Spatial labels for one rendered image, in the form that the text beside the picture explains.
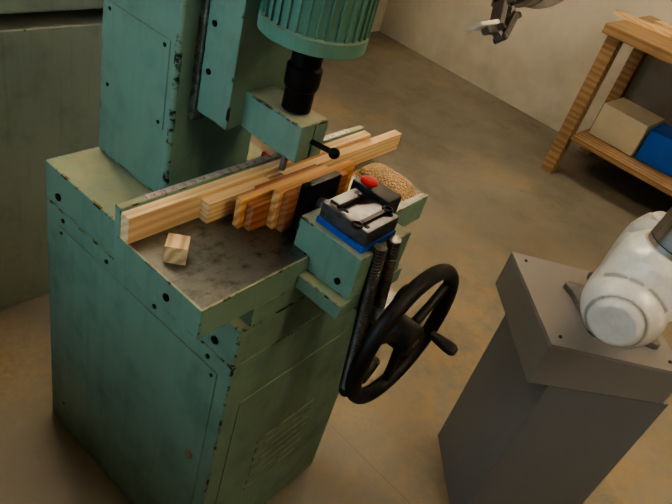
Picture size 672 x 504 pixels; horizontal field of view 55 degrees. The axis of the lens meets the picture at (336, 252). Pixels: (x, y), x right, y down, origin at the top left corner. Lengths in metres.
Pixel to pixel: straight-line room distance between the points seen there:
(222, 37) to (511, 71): 3.67
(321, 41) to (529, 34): 3.65
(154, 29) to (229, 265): 0.43
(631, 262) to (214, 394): 0.79
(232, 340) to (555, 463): 0.97
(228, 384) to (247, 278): 0.23
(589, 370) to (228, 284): 0.85
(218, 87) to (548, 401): 0.98
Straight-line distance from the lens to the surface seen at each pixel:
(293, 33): 0.99
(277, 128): 1.11
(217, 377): 1.17
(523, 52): 4.61
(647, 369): 1.56
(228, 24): 1.10
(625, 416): 1.67
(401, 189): 1.29
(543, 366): 1.46
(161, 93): 1.21
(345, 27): 0.99
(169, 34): 1.16
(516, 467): 1.75
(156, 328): 1.26
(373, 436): 2.02
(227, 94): 1.13
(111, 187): 1.33
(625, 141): 3.92
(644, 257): 1.28
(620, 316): 1.26
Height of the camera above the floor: 1.55
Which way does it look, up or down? 36 degrees down
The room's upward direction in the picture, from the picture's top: 17 degrees clockwise
